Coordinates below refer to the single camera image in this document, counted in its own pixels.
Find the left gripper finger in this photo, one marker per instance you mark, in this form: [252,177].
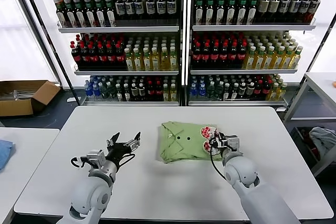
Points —
[113,141]
[134,144]

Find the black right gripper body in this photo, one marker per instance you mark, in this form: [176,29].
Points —
[222,144]

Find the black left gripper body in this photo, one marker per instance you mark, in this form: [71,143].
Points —
[118,151]

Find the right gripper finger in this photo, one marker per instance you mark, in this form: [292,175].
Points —
[213,142]
[218,136]

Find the green polo shirt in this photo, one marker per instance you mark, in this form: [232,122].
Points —
[183,145]

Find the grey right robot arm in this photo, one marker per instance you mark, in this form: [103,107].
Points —
[252,190]

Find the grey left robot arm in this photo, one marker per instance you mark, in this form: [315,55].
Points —
[89,192]

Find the small bottle green label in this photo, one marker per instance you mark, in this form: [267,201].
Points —
[226,92]
[127,93]
[119,93]
[234,92]

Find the blue water bottle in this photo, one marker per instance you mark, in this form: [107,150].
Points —
[202,91]
[194,91]
[88,91]
[96,91]

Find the small dark bottle beige label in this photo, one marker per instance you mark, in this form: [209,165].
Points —
[242,91]
[250,91]
[135,92]
[142,92]

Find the small cola bottle red cap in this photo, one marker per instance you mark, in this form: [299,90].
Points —
[266,89]
[158,92]
[150,92]
[259,89]

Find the small white floor object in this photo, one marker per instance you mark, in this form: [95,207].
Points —
[71,100]

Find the small yellow tea bottle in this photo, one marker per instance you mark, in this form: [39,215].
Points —
[173,93]
[273,92]
[281,92]
[166,93]

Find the yellow tea bottle green label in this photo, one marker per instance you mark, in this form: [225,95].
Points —
[137,61]
[146,61]
[279,59]
[129,61]
[173,61]
[260,59]
[251,59]
[155,61]
[269,59]
[296,59]
[164,61]
[288,59]

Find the red item under table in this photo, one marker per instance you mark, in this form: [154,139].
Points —
[311,144]

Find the grey cloth pile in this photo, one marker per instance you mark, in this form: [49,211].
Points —
[324,137]

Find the brown cardboard box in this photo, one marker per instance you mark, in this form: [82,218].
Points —
[15,108]

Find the clear plastic pieces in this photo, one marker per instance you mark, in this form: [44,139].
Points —
[18,95]

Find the blue cloth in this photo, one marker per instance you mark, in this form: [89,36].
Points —
[5,153]

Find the white metal shelf rack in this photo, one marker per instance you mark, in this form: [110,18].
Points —
[252,28]
[118,30]

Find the black slanted pole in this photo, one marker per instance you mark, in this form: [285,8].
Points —
[319,50]
[47,40]

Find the dark drink bottle green cap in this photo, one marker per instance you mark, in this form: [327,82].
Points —
[199,11]
[89,16]
[99,16]
[220,11]
[242,11]
[231,11]
[70,16]
[210,11]
[61,16]
[252,11]
[110,16]
[79,16]

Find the orange object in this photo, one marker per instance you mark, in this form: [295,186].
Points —
[334,84]

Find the dark bottle blue white label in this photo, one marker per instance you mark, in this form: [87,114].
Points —
[171,8]
[294,7]
[284,7]
[161,8]
[129,8]
[304,7]
[314,7]
[120,8]
[139,8]
[150,8]

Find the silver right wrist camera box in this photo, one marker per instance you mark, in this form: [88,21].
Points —
[233,142]

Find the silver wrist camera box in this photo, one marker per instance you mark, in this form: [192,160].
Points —
[95,158]
[233,142]

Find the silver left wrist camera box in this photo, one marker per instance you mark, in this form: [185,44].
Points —
[95,158]

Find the white frame side table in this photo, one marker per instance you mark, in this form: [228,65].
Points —
[315,81]

